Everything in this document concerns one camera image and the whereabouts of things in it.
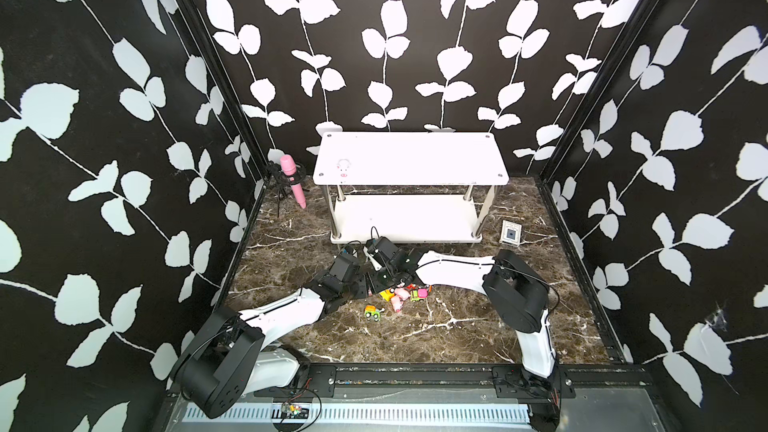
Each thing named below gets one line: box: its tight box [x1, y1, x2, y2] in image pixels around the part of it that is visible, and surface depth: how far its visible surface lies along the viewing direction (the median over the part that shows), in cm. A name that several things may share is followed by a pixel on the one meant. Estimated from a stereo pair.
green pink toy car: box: [410, 288, 429, 302], surface depth 90 cm
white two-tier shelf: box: [313, 131, 510, 243], surface depth 85 cm
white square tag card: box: [499, 220, 523, 248], surface depth 103 cm
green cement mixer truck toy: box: [364, 305, 385, 322], surface depth 85 cm
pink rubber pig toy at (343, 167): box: [336, 158, 353, 180], surface depth 74 cm
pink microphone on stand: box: [266, 154, 310, 218], surface depth 97 cm
